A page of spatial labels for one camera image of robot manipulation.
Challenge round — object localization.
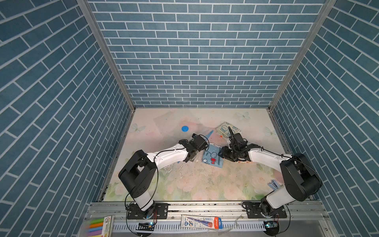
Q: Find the blue cartoon towel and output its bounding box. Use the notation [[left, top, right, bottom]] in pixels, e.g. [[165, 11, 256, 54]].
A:
[[201, 143, 224, 168]]

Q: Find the clear vacuum bag blue zip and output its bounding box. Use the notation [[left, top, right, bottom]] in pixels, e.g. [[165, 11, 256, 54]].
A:
[[153, 109, 213, 146]]

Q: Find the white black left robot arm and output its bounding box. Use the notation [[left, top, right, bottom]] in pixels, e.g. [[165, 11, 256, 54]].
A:
[[118, 134, 209, 212]]

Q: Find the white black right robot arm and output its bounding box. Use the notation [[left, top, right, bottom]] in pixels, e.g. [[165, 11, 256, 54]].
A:
[[219, 127, 323, 217]]

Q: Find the pink pen holder cup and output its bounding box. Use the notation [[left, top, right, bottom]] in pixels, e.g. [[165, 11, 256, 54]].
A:
[[268, 170, 284, 190]]

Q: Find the red blue toothbrush package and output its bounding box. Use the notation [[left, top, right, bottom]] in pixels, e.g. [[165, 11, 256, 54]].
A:
[[181, 215, 224, 230]]

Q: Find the coloured marker pack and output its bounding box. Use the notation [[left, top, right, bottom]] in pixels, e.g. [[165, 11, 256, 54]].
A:
[[85, 215, 114, 237]]

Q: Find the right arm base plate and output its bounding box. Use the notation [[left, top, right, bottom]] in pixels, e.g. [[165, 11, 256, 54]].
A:
[[241, 201, 287, 219]]

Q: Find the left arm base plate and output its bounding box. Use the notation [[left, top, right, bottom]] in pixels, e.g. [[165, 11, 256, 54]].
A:
[[127, 203, 169, 220]]

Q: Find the aluminium mounting rail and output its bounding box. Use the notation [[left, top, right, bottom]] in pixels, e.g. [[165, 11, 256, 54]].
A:
[[85, 200, 329, 221]]

